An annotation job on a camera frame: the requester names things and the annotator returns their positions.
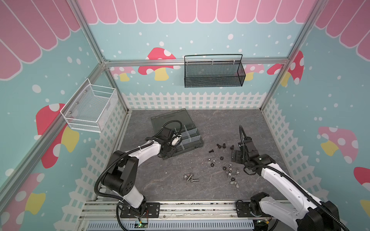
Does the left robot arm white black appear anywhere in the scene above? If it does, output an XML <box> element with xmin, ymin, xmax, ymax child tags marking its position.
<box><xmin>94</xmin><ymin>128</ymin><xmax>182</xmax><ymax>209</ymax></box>

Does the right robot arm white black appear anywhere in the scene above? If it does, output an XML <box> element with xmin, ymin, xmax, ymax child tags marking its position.
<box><xmin>232</xmin><ymin>136</ymin><xmax>348</xmax><ymax>231</ymax></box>

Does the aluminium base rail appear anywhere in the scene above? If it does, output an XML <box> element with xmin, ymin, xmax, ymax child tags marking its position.
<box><xmin>75</xmin><ymin>200</ymin><xmax>291</xmax><ymax>231</ymax></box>

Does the green plastic compartment organizer box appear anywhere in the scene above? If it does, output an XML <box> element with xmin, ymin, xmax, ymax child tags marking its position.
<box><xmin>151</xmin><ymin>109</ymin><xmax>204</xmax><ymax>159</ymax></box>

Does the black wire mesh basket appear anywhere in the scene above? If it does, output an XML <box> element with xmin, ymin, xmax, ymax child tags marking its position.
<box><xmin>184</xmin><ymin>54</ymin><xmax>246</xmax><ymax>88</ymax></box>

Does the white wire mesh basket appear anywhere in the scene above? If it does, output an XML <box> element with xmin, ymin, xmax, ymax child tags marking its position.
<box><xmin>60</xmin><ymin>79</ymin><xmax>118</xmax><ymax>133</ymax></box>

